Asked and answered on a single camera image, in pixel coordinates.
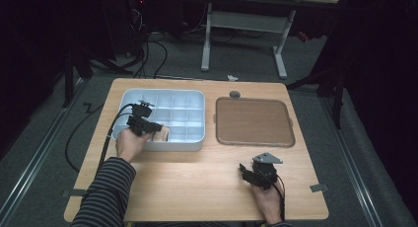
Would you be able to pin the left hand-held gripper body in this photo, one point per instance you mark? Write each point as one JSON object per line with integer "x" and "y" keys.
{"x": 139, "y": 121}

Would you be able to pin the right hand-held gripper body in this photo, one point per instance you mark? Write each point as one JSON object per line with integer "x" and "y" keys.
{"x": 264, "y": 174}

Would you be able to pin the beige cloth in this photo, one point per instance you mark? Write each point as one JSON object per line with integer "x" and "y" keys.
{"x": 161, "y": 135}

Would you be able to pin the white divided storage box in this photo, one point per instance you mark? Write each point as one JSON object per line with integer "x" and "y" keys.
{"x": 184, "y": 115}

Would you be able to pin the person's left hand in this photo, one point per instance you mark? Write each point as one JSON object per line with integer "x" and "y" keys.
{"x": 129, "y": 144}

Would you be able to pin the person's right hand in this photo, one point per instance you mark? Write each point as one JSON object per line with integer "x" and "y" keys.
{"x": 271, "y": 204}

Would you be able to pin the brown wooden tray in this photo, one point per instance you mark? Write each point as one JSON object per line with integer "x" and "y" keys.
{"x": 253, "y": 121}

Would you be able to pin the grey tape strip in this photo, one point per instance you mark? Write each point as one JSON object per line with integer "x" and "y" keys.
{"x": 318, "y": 188}
{"x": 73, "y": 192}

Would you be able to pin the grey round knob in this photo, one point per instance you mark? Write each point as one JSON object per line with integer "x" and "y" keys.
{"x": 234, "y": 94}

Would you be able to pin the black metal stand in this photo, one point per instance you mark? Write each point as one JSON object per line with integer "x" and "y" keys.
{"x": 69, "y": 75}
{"x": 336, "y": 98}

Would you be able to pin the white crumpled paper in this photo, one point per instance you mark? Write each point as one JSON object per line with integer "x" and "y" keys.
{"x": 232, "y": 78}

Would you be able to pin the white-legged wooden desk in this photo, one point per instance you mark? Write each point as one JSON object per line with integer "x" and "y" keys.
{"x": 244, "y": 21}

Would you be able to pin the small red object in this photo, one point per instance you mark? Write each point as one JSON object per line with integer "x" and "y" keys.
{"x": 303, "y": 37}

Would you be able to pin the metal floor rail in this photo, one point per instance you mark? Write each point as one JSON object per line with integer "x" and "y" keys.
{"x": 34, "y": 164}
{"x": 352, "y": 164}

